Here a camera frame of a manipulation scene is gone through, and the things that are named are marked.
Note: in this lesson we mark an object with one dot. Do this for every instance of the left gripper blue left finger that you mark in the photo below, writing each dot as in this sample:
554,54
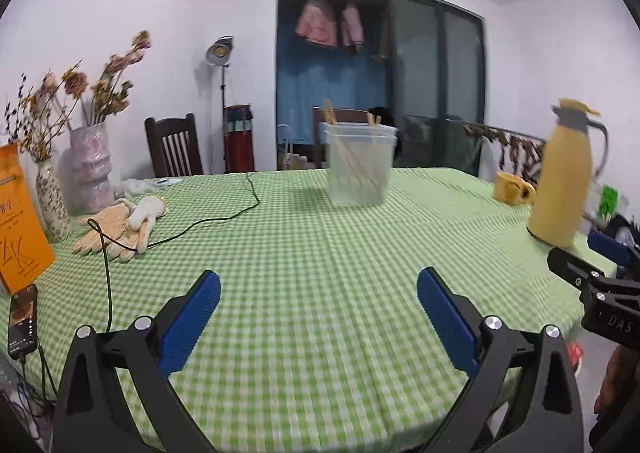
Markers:
183,319

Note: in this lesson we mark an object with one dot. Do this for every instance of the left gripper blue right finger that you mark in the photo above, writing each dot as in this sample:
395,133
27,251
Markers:
454,318

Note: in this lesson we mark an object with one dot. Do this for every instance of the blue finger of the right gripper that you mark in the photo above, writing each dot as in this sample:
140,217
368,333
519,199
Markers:
571,269
609,248

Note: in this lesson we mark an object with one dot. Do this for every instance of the wooden chopstick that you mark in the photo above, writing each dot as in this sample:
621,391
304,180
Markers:
373,128
358,170
332,118

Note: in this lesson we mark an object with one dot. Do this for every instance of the person's right hand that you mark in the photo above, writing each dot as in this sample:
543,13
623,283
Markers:
617,370

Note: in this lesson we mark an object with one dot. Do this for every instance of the yellow thermos jug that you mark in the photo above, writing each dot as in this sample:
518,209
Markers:
566,173

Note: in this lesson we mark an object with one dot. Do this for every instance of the yellow bear mug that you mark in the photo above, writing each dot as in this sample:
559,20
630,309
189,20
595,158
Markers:
512,190

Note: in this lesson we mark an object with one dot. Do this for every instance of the beige work glove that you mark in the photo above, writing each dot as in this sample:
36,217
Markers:
109,230

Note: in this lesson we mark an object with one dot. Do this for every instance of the drying rack with dried goods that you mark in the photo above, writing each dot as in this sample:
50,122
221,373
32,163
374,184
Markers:
523,152

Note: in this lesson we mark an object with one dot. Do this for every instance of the white work glove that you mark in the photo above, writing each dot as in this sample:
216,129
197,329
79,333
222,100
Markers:
147,210

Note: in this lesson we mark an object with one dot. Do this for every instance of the green checkered tablecloth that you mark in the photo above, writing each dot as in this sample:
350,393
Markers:
319,342

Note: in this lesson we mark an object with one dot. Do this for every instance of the black smartphone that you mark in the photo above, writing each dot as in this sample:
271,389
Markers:
22,331

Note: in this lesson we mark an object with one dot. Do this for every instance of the white packet on table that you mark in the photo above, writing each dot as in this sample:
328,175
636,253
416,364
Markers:
165,182

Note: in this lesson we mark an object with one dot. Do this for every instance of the pink speckled vase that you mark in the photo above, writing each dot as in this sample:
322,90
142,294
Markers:
91,165

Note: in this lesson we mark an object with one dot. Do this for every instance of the small patterned vase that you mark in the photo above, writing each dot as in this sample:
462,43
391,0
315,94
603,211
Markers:
52,204

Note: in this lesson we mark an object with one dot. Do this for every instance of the orange box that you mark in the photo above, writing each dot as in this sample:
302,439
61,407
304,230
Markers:
24,249

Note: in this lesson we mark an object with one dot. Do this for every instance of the dark wooden chair left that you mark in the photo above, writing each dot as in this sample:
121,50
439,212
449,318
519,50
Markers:
173,146

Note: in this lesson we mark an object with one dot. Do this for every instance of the dark wooden chair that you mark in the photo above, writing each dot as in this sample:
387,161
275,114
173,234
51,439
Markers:
173,146
349,122

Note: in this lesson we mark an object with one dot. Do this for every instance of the red cylindrical bin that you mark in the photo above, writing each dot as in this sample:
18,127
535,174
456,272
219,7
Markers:
238,138

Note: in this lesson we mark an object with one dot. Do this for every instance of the clear plastic container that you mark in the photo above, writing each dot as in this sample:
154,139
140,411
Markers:
359,158

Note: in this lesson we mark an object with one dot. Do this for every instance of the dark wooden chair back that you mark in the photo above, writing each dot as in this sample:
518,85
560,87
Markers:
349,122

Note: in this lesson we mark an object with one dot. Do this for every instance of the black jacket on chair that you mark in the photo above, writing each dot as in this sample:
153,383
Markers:
383,115

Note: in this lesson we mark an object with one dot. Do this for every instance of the studio lamp on stand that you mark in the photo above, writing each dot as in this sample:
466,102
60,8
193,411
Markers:
218,55

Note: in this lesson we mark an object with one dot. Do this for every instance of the blue curtain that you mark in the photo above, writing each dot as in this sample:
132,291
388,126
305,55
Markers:
307,75

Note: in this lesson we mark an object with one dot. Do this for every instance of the black framed glass door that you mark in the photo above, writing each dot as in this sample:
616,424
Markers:
435,61

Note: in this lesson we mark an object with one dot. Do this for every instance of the small pink garment hanging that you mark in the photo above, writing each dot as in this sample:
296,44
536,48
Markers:
352,30

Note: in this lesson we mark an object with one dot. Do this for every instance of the pink jacket hanging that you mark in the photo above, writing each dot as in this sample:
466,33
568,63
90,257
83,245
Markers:
316,24

